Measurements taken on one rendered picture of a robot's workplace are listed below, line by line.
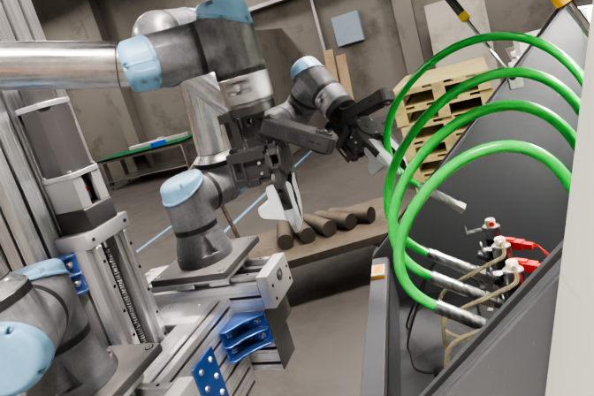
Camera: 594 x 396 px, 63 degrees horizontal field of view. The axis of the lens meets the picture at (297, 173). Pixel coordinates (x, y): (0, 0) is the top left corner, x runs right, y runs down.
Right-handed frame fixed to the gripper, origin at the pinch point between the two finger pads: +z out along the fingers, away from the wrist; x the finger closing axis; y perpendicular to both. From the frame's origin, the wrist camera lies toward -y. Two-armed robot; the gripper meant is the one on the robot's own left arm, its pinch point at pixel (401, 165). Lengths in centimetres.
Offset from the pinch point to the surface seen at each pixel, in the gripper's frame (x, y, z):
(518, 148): 23.3, -27.1, 20.6
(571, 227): 31, -28, 31
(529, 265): 7.3, -9.2, 29.3
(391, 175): 18.6, -8.8, 7.9
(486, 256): 0.9, -0.9, 23.4
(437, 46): -620, 183, -351
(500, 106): 17.6, -27.4, 13.9
